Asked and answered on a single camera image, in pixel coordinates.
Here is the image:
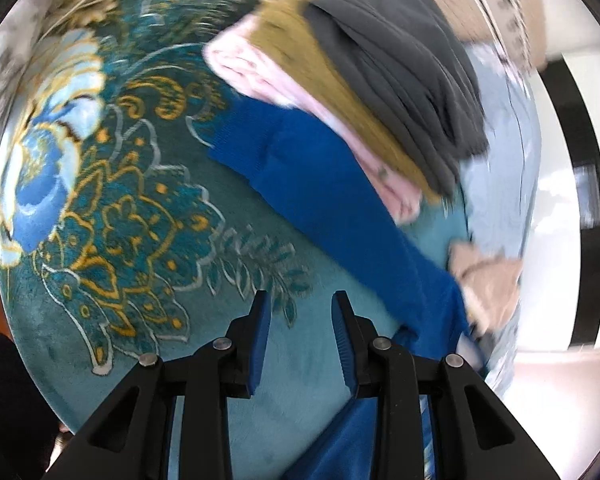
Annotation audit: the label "dark grey folded pants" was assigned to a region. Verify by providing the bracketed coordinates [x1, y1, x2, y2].
[302, 0, 491, 196]

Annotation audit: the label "beige fluffy garment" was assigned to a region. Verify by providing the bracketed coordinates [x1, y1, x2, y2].
[450, 242, 525, 333]

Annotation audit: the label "blue sweatshirt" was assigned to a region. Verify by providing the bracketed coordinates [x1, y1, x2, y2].
[207, 95, 486, 480]

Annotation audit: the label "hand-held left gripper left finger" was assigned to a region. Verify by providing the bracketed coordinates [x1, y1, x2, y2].
[45, 290, 273, 480]

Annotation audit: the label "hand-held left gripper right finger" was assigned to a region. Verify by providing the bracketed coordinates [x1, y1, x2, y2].
[331, 290, 561, 480]

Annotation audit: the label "beige quilted headboard cover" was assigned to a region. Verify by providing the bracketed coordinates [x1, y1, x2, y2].
[395, 0, 551, 68]

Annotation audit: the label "light blue floral duvet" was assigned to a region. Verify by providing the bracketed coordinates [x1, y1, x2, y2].
[445, 42, 543, 396]

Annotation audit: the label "pink fleece garment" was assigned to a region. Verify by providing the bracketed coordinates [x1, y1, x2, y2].
[202, 12, 423, 226]

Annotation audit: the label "white glossy wardrobe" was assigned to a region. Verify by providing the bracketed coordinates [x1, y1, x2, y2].
[517, 45, 600, 356]

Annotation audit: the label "olive knit sweater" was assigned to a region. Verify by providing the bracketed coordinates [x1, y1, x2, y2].
[247, 0, 443, 206]

